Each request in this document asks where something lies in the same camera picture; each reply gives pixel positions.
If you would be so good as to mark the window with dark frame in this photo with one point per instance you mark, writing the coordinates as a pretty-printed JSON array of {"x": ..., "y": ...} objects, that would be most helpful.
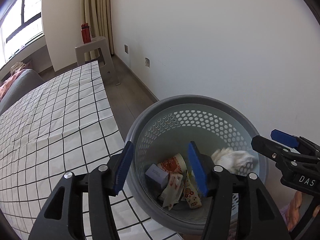
[{"x": 19, "y": 27}]

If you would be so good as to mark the wall socket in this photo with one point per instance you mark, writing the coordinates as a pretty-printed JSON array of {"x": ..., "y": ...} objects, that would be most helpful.
[
  {"x": 147, "y": 62},
  {"x": 126, "y": 48}
]

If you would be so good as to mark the grey perforated trash basket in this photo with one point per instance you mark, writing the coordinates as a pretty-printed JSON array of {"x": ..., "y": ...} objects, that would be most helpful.
[{"x": 195, "y": 127}]

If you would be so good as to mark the red white paper cup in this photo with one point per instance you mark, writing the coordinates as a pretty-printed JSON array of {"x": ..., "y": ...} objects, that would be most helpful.
[{"x": 173, "y": 165}]

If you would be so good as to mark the red white snack bag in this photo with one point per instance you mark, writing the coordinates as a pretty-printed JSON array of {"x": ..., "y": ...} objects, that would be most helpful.
[{"x": 190, "y": 192}]

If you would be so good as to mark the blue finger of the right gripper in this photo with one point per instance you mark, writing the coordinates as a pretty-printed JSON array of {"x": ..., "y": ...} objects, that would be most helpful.
[
  {"x": 269, "y": 149},
  {"x": 284, "y": 138}
]

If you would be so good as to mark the small red white box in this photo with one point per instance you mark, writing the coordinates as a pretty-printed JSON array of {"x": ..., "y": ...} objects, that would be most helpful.
[{"x": 176, "y": 186}]

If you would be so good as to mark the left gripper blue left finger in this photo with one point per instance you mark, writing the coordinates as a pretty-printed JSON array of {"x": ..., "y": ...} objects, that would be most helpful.
[{"x": 122, "y": 166}]

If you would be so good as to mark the wall socket far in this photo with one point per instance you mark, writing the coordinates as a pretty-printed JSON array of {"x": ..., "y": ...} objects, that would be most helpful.
[{"x": 126, "y": 48}]

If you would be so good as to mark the beige cloth on sill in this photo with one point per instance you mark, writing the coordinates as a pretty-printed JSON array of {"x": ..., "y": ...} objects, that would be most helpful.
[{"x": 17, "y": 67}]

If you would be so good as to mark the red water bottle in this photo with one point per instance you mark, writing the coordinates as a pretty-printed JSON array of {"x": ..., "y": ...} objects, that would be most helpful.
[{"x": 86, "y": 33}]

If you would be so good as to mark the beige right curtain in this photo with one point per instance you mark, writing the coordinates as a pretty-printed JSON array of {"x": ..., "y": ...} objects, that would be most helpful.
[{"x": 97, "y": 14}]

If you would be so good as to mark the grey plastic stool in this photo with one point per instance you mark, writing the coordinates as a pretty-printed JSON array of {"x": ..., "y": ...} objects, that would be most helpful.
[{"x": 99, "y": 46}]

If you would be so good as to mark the white black checkered sheet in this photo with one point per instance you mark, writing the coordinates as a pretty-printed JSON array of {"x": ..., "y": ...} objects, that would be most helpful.
[{"x": 65, "y": 124}]

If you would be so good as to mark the pink duvet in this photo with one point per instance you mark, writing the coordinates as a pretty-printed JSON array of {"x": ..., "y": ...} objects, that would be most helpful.
[{"x": 8, "y": 83}]

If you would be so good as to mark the grey bed mattress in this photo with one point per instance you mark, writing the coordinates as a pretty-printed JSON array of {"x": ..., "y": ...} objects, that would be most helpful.
[{"x": 26, "y": 82}]

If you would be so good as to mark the beige paper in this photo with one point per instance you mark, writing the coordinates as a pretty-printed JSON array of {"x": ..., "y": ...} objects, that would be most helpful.
[{"x": 236, "y": 162}]

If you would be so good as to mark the purple rabbit toothpaste box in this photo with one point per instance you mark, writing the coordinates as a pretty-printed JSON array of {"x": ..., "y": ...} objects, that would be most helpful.
[{"x": 157, "y": 176}]

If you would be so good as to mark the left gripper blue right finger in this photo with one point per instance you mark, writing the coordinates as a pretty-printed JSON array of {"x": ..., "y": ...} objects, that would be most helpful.
[{"x": 200, "y": 166}]

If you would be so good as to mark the wall socket near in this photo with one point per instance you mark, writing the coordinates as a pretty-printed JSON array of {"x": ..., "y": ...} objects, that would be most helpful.
[{"x": 147, "y": 62}]

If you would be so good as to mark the person's right hand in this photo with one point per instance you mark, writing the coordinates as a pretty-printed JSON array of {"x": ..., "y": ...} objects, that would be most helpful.
[{"x": 292, "y": 214}]

